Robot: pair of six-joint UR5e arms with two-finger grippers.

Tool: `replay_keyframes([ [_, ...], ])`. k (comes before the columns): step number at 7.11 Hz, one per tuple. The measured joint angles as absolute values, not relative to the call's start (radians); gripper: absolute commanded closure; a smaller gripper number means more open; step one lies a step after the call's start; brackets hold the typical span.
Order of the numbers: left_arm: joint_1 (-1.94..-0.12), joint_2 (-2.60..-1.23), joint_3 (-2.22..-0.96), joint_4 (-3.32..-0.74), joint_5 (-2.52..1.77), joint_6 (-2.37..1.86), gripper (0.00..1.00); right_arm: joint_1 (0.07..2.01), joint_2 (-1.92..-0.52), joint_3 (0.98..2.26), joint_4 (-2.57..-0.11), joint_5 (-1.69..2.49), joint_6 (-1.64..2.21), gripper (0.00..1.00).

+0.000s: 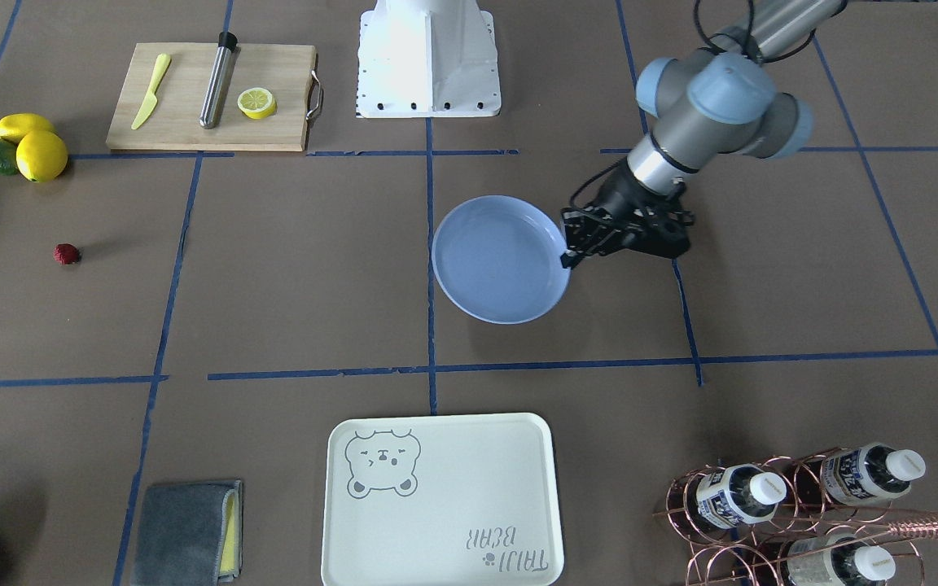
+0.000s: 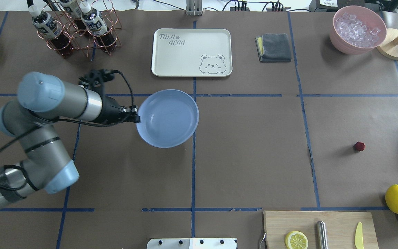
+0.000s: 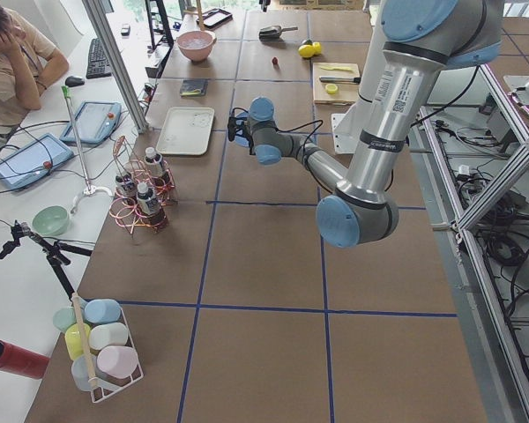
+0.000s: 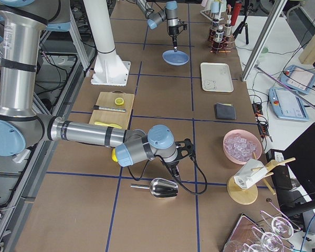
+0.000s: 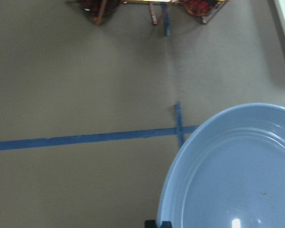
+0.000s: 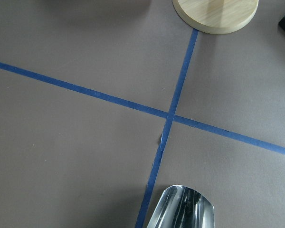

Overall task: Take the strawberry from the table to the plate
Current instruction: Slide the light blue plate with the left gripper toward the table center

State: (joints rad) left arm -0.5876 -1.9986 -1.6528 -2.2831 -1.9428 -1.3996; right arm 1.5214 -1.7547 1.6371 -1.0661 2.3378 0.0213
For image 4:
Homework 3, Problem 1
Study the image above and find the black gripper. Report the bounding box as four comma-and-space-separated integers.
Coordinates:
167, 139, 195, 181
168, 21, 187, 52

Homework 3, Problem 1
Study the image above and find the blue plate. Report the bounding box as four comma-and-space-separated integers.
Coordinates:
162, 50, 189, 66

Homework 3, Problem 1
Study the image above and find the metal scoop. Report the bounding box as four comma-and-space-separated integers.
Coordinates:
130, 178, 179, 198

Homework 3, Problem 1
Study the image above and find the dark drink bottle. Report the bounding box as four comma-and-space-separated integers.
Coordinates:
224, 19, 232, 37
211, 18, 219, 36
214, 25, 224, 43

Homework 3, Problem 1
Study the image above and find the pink plastic cup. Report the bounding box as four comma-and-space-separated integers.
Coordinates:
201, 0, 207, 7

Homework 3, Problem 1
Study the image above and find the cream bear tray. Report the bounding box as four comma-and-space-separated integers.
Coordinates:
200, 62, 234, 93

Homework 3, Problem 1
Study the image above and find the blue plastic cup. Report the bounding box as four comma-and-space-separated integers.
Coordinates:
210, 0, 221, 14

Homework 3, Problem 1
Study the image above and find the green plastic cup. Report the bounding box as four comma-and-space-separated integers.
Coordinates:
220, 0, 227, 12

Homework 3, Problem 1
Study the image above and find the yellow lemon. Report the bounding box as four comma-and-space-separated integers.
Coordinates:
111, 149, 118, 162

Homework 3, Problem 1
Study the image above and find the pink bowl with ice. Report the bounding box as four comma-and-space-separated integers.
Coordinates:
223, 129, 263, 164

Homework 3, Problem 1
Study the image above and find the wooden stand with carton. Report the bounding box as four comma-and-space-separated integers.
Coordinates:
227, 157, 296, 205

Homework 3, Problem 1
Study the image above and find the red cylinder bottle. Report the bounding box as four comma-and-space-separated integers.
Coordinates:
230, 1, 242, 26

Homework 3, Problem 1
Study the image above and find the grey yellow cloth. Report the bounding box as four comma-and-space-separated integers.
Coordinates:
214, 103, 237, 120

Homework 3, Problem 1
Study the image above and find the yellow toy knife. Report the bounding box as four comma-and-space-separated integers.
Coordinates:
94, 121, 122, 129

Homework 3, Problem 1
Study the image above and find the lemon half slice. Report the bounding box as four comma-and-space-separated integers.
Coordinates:
114, 97, 124, 106

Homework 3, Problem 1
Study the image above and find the wooden cutting board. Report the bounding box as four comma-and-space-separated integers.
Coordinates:
89, 92, 134, 129

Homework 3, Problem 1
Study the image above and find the mint green bowl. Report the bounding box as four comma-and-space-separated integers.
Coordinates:
261, 46, 269, 55

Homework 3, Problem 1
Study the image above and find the steel rod black cap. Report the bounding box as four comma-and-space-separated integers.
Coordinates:
93, 105, 126, 113

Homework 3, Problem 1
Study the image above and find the wine glass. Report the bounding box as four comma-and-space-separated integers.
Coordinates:
260, 203, 301, 240
251, 226, 293, 252

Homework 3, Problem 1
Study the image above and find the blue teach pendant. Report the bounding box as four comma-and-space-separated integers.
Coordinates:
280, 65, 315, 95
268, 87, 309, 121

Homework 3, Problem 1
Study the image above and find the black monitor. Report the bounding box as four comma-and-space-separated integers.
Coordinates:
283, 123, 315, 217

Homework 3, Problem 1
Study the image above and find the metal grabber stick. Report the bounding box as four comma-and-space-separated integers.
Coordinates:
254, 65, 315, 110

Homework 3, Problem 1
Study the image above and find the white wire cup rack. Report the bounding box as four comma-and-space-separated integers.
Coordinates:
200, 0, 227, 20

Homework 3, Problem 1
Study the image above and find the copper wire bottle rack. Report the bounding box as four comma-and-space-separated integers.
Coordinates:
207, 4, 234, 54

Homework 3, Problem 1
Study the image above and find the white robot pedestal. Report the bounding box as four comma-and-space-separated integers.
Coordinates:
84, 1, 131, 86

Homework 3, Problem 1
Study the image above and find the aluminium frame post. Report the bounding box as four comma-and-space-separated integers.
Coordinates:
241, 0, 287, 81

